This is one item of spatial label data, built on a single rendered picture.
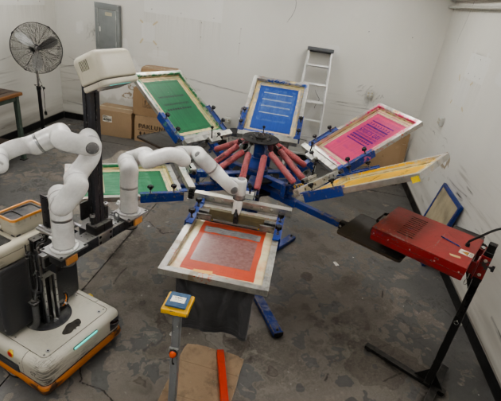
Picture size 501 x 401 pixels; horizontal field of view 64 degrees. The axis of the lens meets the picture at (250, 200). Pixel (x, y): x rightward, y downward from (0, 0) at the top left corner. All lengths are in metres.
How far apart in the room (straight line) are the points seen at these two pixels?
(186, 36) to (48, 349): 5.04
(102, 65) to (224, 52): 4.87
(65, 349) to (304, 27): 5.14
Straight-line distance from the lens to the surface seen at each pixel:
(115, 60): 1.82
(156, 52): 6.88
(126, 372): 3.00
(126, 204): 2.29
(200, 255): 2.33
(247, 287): 2.09
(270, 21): 6.40
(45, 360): 2.78
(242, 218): 2.57
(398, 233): 2.68
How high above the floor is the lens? 2.30
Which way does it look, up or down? 27 degrees down
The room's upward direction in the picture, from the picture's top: 8 degrees clockwise
